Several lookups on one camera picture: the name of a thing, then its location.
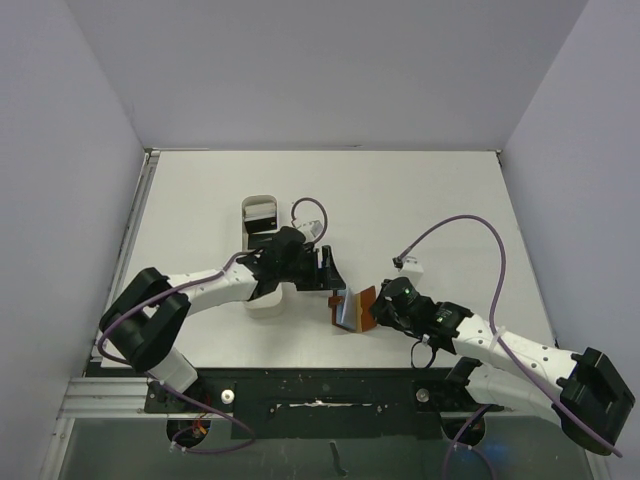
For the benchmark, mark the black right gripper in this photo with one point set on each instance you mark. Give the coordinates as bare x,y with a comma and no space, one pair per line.
379,310

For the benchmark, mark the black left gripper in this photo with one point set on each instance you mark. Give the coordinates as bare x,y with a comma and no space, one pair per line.
323,278

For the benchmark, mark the brown leather card holder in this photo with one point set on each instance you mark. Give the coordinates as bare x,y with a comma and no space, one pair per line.
351,311

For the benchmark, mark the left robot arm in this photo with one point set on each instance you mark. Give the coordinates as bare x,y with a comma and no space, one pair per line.
140,327

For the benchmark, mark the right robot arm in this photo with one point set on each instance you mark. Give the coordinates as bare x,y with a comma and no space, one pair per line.
583,393

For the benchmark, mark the black card in tray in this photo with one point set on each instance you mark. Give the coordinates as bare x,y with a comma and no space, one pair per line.
259,240

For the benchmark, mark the black card upper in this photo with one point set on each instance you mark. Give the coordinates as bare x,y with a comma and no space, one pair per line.
260,224

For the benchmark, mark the white card stack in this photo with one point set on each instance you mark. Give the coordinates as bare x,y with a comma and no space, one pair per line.
259,207

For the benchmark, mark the white oblong tray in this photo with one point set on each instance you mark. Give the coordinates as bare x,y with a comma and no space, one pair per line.
273,303

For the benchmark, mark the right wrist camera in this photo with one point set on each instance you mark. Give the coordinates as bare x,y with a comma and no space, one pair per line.
409,267

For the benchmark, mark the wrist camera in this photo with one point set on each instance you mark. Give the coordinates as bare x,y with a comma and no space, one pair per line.
409,267
310,229

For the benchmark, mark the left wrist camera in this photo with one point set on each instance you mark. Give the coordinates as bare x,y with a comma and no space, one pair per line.
310,229

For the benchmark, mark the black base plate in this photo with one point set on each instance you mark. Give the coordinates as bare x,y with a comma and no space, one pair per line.
335,403

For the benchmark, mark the aluminium rail frame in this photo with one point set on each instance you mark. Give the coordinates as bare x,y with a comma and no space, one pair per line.
110,396

